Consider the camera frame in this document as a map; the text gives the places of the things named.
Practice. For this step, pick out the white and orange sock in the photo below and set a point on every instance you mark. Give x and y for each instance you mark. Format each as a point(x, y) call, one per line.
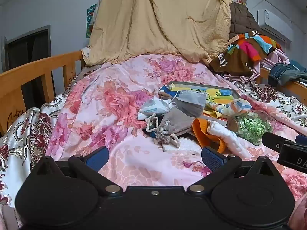
point(225, 134)

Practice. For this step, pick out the wooden slatted bed rail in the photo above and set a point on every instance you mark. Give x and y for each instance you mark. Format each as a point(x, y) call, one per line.
point(28, 69)

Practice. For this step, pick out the white flat packet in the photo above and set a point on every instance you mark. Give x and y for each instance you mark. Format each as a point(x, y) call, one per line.
point(184, 146)

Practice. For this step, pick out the dark door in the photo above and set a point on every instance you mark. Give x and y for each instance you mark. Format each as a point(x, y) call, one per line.
point(26, 48)

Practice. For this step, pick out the brown quilted jacket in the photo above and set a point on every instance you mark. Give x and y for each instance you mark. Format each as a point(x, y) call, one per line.
point(242, 16)

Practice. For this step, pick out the grey face mask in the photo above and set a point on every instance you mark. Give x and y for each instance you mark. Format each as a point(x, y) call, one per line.
point(191, 103)

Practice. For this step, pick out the white air conditioner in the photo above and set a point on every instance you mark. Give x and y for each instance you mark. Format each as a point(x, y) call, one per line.
point(273, 19)

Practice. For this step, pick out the teal wall poster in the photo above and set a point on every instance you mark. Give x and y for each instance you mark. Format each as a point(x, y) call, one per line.
point(91, 16)

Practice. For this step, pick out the pastel striped towel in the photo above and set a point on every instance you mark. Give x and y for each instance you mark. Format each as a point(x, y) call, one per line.
point(235, 107)

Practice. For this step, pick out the beige quilt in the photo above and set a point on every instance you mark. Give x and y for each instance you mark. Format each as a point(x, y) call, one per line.
point(156, 16)

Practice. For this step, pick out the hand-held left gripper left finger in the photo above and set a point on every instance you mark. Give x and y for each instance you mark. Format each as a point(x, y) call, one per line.
point(97, 158)

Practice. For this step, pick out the grey green garment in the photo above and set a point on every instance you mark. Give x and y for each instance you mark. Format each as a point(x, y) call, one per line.
point(293, 76)

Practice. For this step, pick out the grey shallow box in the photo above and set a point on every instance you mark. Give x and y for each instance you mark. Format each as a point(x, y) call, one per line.
point(203, 86)

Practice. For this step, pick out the plain wooden bed rail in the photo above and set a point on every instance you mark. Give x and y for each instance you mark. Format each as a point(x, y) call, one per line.
point(297, 88)

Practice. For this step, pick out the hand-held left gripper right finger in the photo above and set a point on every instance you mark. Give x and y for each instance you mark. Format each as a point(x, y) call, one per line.
point(211, 158)

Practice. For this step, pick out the blue jeans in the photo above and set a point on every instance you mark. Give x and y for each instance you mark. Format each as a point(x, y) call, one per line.
point(280, 73)

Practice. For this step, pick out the white printed face mask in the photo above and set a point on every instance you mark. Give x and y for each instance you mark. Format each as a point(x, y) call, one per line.
point(153, 109)

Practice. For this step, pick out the pink floral bedsheet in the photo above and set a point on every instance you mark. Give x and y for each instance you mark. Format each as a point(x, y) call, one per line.
point(108, 95)

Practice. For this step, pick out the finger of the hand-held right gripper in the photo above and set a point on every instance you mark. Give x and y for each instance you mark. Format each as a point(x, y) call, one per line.
point(272, 139)

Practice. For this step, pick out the lilac pink cloth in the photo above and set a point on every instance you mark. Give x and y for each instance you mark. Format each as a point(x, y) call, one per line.
point(278, 57)

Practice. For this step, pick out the teal blue cloth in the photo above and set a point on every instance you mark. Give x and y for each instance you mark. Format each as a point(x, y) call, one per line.
point(298, 65)

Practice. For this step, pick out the brown colourful striped shirt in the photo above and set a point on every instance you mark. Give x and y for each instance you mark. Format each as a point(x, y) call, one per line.
point(235, 57)

